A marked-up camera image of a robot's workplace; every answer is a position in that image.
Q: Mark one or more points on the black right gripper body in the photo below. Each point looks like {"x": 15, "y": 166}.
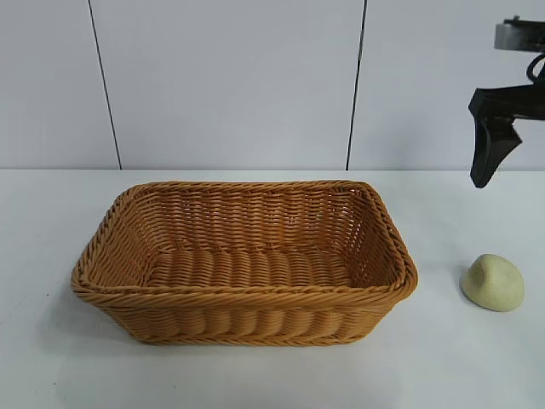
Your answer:
{"x": 511, "y": 102}

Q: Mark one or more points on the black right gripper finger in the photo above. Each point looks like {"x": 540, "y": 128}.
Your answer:
{"x": 489, "y": 149}

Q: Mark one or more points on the pale yellow egg yolk pastry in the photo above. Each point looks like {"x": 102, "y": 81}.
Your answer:
{"x": 498, "y": 285}

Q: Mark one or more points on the woven tan wicker basket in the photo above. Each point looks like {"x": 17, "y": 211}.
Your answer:
{"x": 255, "y": 272}

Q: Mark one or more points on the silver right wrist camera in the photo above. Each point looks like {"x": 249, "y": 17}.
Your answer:
{"x": 519, "y": 36}

